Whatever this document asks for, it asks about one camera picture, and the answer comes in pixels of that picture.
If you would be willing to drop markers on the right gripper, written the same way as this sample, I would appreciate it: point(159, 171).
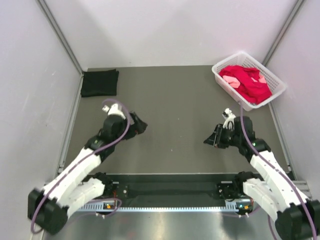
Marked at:
point(215, 139)

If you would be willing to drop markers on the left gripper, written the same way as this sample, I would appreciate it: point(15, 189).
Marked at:
point(138, 127)

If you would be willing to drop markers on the black t shirt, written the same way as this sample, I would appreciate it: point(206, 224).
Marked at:
point(99, 83)

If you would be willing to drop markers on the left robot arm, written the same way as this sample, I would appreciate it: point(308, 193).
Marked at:
point(52, 206)

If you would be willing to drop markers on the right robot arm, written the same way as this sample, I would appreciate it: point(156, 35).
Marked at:
point(295, 215)

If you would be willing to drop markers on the pink t shirt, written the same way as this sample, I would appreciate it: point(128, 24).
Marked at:
point(232, 81)

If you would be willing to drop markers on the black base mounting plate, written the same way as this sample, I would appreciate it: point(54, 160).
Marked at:
point(175, 190)

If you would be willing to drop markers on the red t shirt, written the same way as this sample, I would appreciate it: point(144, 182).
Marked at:
point(253, 86)

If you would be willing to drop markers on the white plastic basket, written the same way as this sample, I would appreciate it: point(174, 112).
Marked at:
point(276, 85)

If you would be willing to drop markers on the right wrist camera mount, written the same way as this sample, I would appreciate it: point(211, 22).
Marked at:
point(229, 119)

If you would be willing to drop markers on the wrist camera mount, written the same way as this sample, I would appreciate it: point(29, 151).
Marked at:
point(114, 110)
point(229, 119)

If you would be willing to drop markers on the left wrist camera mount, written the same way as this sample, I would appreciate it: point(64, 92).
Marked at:
point(114, 110)

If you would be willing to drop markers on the slotted cable duct rail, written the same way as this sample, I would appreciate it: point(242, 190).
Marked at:
point(227, 207)

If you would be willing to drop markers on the left aluminium frame post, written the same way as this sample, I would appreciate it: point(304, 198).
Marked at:
point(58, 32)

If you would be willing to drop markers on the aluminium frame post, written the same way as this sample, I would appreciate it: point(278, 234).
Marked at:
point(58, 32)
point(298, 5)

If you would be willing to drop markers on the right aluminium frame post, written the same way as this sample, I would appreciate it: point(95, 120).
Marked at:
point(298, 5)

